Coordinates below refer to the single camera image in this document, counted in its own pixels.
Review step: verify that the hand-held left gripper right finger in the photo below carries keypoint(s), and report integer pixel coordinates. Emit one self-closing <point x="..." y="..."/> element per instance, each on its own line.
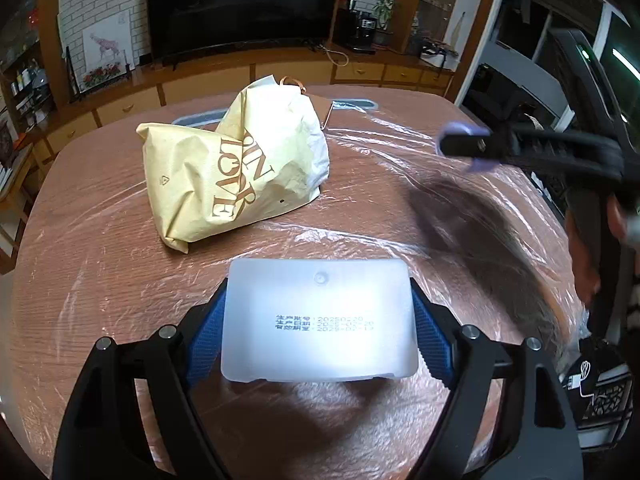
<point x="435" y="345"/>

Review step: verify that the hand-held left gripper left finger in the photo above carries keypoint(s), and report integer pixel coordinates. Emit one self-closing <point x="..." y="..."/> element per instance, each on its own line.
<point x="205" y="345"/>

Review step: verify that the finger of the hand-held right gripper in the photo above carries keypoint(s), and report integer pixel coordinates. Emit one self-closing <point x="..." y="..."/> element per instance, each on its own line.
<point x="465" y="146"/>

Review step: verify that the white plastic box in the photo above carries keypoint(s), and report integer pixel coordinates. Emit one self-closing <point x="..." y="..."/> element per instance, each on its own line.
<point x="320" y="310"/>

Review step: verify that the black pouch with white logo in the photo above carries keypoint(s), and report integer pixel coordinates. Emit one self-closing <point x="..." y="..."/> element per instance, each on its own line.
<point x="582" y="372"/>

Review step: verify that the black coffee machine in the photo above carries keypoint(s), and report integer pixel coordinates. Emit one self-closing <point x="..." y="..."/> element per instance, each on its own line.
<point x="364" y="30"/>

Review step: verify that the small green potted plant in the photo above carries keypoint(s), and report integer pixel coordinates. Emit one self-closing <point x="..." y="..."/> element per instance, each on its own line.
<point x="385" y="10"/>

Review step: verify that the black speaker box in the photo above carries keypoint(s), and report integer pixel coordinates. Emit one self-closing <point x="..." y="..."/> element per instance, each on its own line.
<point x="342" y="27"/>

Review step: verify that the yellow paper bag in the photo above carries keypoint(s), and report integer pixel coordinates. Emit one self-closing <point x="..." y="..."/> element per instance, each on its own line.
<point x="200" y="170"/>

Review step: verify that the dark carved wooden chair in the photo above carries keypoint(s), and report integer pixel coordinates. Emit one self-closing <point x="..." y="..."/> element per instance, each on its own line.
<point x="607" y="405"/>

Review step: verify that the grey oval tray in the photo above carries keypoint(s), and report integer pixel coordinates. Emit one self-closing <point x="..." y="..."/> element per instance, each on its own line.
<point x="200" y="119"/>

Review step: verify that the wooden side table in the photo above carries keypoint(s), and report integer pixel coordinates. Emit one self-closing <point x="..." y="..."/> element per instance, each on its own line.
<point x="15" y="200"/>

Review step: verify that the black flat television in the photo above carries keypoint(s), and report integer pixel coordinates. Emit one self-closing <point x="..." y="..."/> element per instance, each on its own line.
<point x="240" y="5"/>

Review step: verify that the framed red flower picture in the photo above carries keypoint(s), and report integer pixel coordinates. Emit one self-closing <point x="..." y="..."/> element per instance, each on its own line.
<point x="102" y="75"/>

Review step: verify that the giraffe picture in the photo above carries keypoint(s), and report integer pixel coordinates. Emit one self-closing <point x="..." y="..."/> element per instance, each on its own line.
<point x="105" y="42"/>

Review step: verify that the wooden wall cabinet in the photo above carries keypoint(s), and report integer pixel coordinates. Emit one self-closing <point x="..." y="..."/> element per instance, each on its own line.
<point x="125" y="107"/>

